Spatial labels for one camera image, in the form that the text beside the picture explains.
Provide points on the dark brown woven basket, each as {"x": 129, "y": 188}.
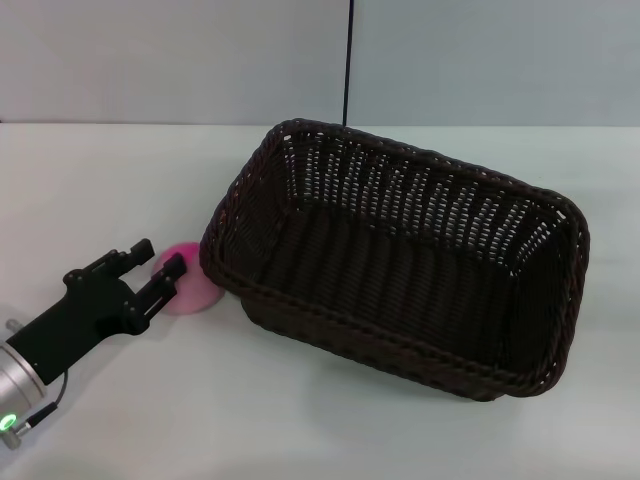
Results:
{"x": 400, "y": 280}

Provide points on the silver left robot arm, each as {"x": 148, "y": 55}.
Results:
{"x": 15, "y": 380}

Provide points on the pink ball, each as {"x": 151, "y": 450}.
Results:
{"x": 192, "y": 295}

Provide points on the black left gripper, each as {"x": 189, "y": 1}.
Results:
{"x": 85, "y": 315}

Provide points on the black vertical wall strip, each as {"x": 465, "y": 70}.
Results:
{"x": 348, "y": 60}

